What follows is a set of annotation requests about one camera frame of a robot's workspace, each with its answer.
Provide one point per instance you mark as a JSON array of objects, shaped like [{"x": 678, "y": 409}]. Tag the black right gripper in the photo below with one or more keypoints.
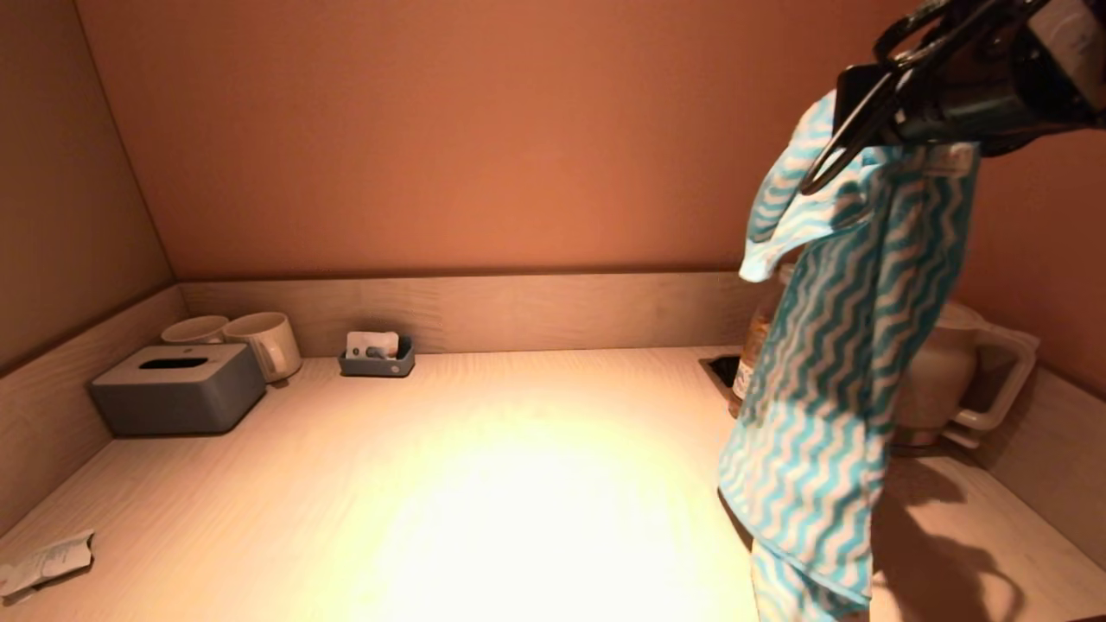
[{"x": 959, "y": 91}]

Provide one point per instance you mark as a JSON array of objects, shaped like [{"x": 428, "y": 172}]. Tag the blue white striped cloth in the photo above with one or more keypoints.
[{"x": 829, "y": 389}]

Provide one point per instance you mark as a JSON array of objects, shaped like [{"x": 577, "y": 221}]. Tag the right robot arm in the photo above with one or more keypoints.
[{"x": 1063, "y": 112}]

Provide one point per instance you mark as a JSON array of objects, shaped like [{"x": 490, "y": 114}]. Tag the clear bottle yellow tea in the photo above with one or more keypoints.
[{"x": 753, "y": 345}]

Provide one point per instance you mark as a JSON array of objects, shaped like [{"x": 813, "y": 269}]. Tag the grey electric kettle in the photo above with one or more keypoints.
[{"x": 937, "y": 371}]

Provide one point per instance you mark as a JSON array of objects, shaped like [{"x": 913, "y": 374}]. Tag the black recessed table socket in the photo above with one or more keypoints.
[{"x": 721, "y": 370}]

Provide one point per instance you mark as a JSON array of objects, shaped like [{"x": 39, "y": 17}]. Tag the white sachets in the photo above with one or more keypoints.
[{"x": 371, "y": 344}]

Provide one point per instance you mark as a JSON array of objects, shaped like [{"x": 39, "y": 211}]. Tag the small grey tray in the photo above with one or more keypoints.
[{"x": 376, "y": 369}]

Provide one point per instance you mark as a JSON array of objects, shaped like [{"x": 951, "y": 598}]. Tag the white ceramic mug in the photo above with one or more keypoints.
[
  {"x": 259, "y": 341},
  {"x": 194, "y": 331}
]

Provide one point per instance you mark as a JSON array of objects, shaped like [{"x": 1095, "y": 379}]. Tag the grey tissue box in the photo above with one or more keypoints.
[{"x": 177, "y": 397}]

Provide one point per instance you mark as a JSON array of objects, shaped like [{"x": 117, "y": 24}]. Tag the crumpled white paper wrapper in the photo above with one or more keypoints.
[{"x": 47, "y": 561}]

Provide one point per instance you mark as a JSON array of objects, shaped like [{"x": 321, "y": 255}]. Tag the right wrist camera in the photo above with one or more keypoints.
[{"x": 1071, "y": 39}]

